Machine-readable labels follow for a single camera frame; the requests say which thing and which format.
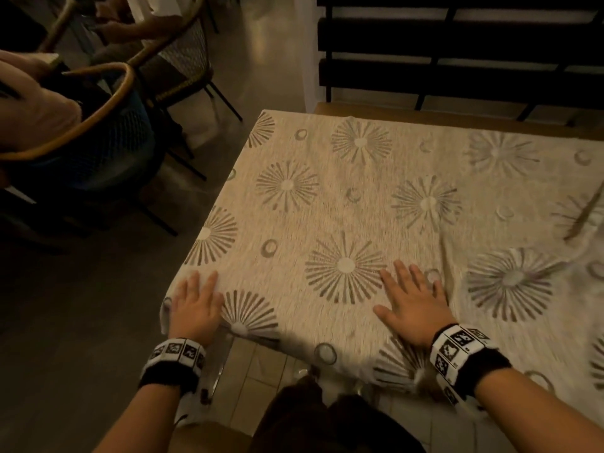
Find person's right hand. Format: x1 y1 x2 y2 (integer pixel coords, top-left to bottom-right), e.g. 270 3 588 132
373 259 457 350

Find person's left hand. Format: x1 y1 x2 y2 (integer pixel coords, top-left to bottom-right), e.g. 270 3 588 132
168 270 226 348

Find beige starburst patterned tablecloth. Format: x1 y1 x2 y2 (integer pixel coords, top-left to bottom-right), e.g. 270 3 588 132
159 109 604 429

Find person's left forearm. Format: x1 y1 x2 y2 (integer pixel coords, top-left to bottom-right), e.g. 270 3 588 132
92 381 184 453

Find person's right forearm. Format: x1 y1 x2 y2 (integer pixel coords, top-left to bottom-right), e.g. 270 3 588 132
473 367 604 453

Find black white marker wristband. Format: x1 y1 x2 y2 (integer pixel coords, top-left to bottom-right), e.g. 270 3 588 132
138 338 207 397
429 323 513 417

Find person's dark trousers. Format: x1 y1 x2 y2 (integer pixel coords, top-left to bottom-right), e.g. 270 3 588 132
247 376 426 453

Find wooden armchair with dark seat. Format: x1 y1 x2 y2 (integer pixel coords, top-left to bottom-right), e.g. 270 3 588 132
0 62 208 242

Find black slatted railing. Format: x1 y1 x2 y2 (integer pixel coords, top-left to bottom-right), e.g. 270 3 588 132
315 0 604 124

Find wooden armchair with woven back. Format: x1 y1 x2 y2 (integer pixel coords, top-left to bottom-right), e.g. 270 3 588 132
38 0 244 124

